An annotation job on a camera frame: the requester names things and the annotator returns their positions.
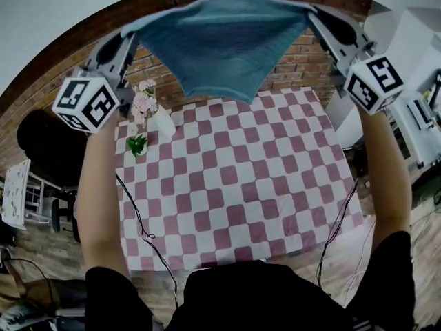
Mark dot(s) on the pink white checkered tablecloth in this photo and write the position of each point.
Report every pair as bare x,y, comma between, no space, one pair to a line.
241,171

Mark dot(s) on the white side table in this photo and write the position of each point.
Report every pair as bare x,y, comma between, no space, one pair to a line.
427,140

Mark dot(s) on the person's left forearm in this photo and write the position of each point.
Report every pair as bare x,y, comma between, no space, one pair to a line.
100,202

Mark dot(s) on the small potted green plant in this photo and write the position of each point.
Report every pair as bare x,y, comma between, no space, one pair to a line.
137,144

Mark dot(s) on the white vase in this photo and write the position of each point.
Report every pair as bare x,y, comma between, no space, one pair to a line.
163,121

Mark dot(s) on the person's right forearm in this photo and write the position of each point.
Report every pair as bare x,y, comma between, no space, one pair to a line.
382,185

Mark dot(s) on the blue towel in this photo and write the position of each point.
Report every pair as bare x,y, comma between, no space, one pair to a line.
224,47

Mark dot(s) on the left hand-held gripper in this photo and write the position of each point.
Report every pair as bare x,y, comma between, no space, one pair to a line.
86,103

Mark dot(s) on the pink flower bouquet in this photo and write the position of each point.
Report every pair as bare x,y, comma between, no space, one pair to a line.
143,103

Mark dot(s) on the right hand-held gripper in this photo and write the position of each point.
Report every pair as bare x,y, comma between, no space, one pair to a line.
375,85

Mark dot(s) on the white printed board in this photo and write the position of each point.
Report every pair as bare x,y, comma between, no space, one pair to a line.
15,195

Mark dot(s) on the person's black shirt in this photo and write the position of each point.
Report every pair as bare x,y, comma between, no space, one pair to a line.
248,298

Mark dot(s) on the white metal rack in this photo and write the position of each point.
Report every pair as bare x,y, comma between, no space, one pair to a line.
38,198

